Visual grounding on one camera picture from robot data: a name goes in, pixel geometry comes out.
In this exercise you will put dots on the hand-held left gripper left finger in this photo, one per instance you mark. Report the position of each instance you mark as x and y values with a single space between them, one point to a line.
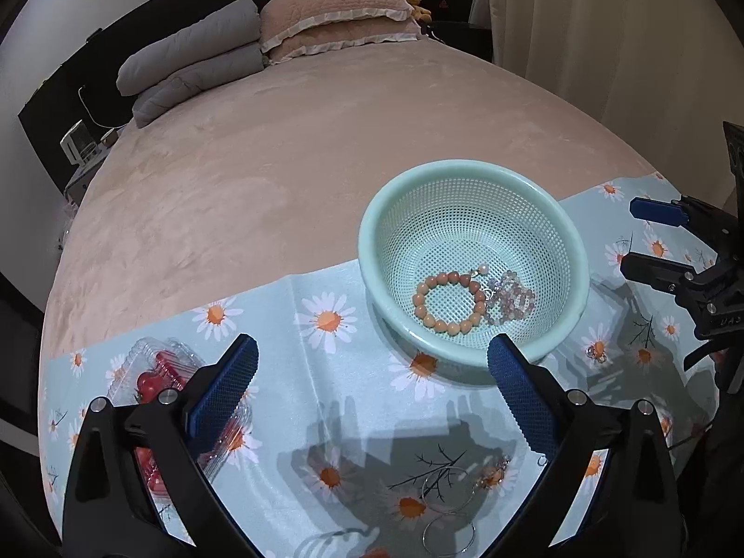
226 383

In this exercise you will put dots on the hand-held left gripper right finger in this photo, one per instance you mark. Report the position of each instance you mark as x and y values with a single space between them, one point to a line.
520 386

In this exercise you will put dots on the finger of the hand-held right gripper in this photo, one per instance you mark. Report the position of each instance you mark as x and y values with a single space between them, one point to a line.
657 272
657 210

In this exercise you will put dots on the small silver rings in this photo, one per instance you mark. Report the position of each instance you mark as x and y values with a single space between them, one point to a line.
596 353

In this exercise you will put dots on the pink beaded drop earring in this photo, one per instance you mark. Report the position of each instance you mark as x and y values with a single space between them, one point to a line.
493 474

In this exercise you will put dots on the teal plastic mesh basket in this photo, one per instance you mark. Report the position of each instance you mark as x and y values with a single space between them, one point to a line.
453 215

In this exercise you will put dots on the clear box of cherry tomatoes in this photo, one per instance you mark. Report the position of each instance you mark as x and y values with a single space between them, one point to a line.
148 385

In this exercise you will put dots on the light blue daisy cloth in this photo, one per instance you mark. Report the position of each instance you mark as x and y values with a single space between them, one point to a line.
325 383

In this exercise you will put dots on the beige curtain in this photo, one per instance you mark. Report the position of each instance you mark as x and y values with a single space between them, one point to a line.
610 29

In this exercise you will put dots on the pink bed blanket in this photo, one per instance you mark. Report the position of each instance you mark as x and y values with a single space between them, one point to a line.
261 157

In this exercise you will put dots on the grey nightstand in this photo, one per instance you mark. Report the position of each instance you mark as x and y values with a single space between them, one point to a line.
81 177

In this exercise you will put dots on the black nightstand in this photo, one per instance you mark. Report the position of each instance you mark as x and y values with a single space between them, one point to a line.
465 38

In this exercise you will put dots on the white bedside device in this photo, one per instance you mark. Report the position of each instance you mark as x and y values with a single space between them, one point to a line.
77 142

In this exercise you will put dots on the grey pillow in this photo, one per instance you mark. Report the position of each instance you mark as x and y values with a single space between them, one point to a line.
192 40
197 78

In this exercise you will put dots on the brown teddy bear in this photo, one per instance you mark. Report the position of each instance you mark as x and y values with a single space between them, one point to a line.
415 6

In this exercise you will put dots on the black headboard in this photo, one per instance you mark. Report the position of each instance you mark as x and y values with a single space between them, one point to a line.
49 113

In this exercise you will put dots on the pink frilled pillow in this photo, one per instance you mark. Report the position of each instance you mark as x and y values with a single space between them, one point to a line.
349 38
337 6

